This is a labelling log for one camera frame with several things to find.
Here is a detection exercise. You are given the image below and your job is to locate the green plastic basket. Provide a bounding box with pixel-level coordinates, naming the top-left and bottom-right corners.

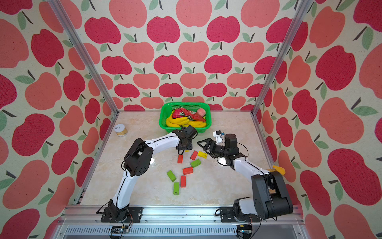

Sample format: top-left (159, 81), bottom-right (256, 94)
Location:
top-left (159, 103), bottom-right (212, 132)

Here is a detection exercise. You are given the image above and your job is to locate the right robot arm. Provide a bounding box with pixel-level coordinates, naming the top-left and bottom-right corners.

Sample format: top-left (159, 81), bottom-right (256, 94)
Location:
top-left (197, 133), bottom-right (293, 222)

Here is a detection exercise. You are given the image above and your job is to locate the red snack packet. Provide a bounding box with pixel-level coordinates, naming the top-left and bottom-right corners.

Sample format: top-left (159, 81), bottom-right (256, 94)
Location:
top-left (172, 108), bottom-right (206, 122)

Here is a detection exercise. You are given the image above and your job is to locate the right aluminium post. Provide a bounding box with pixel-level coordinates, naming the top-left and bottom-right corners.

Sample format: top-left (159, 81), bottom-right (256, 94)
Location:
top-left (251, 0), bottom-right (314, 118)

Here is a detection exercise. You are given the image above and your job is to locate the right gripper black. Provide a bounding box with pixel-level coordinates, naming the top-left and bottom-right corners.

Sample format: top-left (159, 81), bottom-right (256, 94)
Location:
top-left (198, 138), bottom-right (228, 158)

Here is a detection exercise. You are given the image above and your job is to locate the red block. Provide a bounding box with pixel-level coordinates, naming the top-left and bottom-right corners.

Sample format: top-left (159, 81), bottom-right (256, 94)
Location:
top-left (177, 154), bottom-right (183, 164)
top-left (183, 167), bottom-right (194, 175)
top-left (180, 175), bottom-right (186, 188)
top-left (190, 151), bottom-right (199, 160)

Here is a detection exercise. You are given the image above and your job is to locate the aluminium post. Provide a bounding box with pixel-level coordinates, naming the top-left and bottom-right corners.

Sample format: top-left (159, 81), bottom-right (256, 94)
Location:
top-left (251, 0), bottom-right (314, 118)
top-left (48, 1), bottom-right (119, 116)

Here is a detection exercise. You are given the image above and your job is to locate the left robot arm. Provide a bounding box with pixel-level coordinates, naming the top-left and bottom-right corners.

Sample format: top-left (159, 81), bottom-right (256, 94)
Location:
top-left (97, 126), bottom-right (198, 223)

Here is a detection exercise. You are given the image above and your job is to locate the green block lower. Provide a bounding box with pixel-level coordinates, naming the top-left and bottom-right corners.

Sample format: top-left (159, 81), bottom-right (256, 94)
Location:
top-left (173, 182), bottom-right (180, 195)

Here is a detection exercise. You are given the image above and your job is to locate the pink peach toy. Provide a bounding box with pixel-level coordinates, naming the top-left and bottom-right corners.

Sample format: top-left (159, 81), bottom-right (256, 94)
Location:
top-left (197, 108), bottom-right (206, 117)

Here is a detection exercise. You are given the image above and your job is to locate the left aluminium post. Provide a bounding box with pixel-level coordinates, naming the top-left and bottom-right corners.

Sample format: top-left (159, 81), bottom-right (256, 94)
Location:
top-left (48, 1), bottom-right (119, 116)

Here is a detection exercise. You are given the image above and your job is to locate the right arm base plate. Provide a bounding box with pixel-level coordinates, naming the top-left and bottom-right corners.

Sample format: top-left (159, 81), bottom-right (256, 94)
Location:
top-left (215, 206), bottom-right (261, 224)

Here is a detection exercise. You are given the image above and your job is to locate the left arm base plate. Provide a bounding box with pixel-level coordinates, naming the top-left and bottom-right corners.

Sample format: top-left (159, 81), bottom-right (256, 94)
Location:
top-left (100, 207), bottom-right (143, 223)

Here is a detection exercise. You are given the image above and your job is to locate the aluminium front rail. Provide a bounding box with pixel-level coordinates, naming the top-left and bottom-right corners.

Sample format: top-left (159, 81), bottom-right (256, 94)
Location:
top-left (51, 205), bottom-right (310, 239)

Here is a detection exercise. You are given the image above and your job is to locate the green block upper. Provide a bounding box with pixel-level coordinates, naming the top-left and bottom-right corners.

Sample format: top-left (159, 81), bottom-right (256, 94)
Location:
top-left (191, 159), bottom-right (202, 168)

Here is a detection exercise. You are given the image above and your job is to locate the green block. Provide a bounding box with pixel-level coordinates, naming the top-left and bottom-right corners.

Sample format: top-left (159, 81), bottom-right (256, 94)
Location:
top-left (173, 182), bottom-right (180, 195)
top-left (167, 170), bottom-right (177, 182)
top-left (191, 159), bottom-right (202, 168)

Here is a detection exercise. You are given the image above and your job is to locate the yellow banana bunch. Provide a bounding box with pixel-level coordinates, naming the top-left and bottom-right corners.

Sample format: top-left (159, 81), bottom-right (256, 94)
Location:
top-left (166, 111), bottom-right (207, 128)

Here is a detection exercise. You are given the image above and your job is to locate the green block left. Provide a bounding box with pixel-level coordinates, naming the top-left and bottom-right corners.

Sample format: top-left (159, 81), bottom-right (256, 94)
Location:
top-left (167, 170), bottom-right (177, 182)

